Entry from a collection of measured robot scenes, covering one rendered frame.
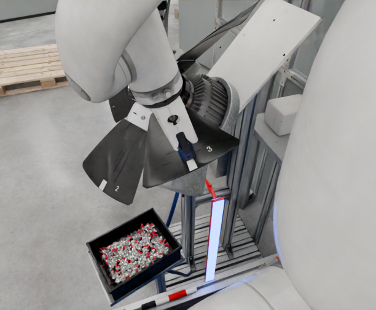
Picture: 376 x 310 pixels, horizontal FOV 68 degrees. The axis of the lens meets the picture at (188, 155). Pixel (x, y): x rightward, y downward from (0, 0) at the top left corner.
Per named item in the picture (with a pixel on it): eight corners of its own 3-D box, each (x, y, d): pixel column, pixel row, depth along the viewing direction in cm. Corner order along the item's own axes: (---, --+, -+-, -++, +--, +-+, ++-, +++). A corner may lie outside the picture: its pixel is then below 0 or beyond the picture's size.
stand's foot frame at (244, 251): (233, 213, 193) (234, 206, 187) (266, 274, 161) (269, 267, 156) (144, 239, 178) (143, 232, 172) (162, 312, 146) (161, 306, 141)
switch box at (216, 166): (244, 171, 136) (250, 135, 121) (215, 178, 132) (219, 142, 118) (236, 158, 142) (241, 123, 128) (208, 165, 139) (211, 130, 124)
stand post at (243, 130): (223, 242, 176) (250, 69, 99) (229, 254, 170) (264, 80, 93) (217, 244, 175) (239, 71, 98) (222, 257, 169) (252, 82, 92)
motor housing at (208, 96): (177, 123, 108) (150, 110, 100) (216, 75, 100) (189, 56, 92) (198, 163, 92) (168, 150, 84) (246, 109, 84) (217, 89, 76)
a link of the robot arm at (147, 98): (186, 78, 41) (191, 94, 44) (169, 55, 48) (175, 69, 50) (134, 101, 41) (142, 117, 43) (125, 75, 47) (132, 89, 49)
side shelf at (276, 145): (287, 112, 136) (288, 107, 134) (338, 160, 111) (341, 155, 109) (242, 122, 130) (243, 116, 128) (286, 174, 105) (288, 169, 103)
